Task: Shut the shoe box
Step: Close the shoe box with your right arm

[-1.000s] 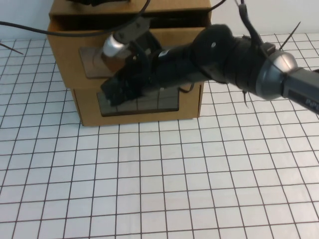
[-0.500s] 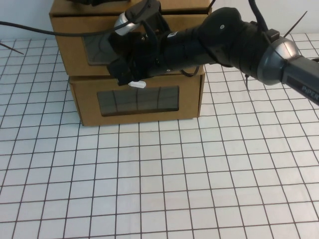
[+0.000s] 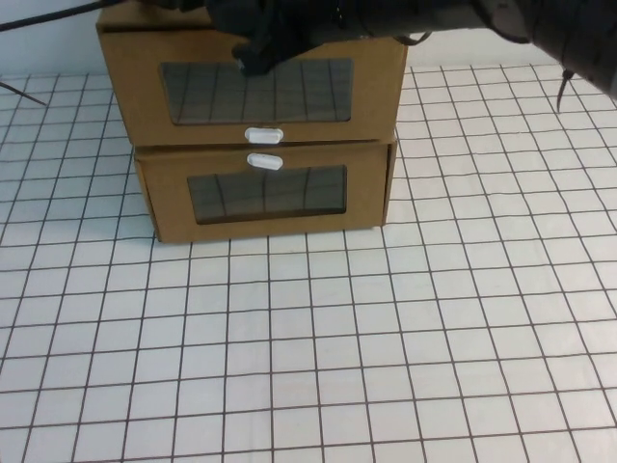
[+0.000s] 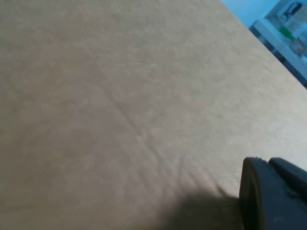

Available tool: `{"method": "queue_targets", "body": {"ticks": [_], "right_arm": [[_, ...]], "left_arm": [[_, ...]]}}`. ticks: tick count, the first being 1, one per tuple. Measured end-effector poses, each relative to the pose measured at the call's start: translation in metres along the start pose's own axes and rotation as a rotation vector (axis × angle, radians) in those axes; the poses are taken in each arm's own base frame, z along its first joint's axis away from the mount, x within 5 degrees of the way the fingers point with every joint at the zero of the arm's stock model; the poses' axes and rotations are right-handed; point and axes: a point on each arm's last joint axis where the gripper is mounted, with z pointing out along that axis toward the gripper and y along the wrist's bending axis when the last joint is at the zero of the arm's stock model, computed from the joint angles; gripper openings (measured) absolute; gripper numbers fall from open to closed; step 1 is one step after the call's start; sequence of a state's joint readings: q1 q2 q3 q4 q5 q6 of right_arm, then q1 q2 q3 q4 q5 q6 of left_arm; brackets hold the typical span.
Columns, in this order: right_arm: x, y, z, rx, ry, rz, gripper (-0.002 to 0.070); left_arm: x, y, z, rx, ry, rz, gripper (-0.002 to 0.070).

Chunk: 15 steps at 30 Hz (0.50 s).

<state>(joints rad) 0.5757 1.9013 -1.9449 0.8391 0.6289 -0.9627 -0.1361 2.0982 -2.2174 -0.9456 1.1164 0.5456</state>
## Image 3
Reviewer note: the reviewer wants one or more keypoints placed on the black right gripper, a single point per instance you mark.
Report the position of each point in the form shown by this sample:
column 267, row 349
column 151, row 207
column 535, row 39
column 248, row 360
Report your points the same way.
column 289, row 19

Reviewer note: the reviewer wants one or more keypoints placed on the brown cardboard drawer with window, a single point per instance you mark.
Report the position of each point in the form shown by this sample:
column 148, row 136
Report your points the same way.
column 140, row 116

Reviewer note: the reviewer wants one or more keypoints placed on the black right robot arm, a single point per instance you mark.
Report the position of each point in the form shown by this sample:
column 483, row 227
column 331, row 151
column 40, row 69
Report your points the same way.
column 554, row 29

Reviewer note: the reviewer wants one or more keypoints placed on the brown cardboard box outer shell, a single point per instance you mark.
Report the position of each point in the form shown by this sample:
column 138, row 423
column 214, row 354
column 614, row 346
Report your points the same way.
column 144, row 21

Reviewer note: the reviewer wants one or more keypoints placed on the brown cardboard windowed shoe box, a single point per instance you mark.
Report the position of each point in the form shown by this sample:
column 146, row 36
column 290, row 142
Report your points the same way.
column 164, row 202

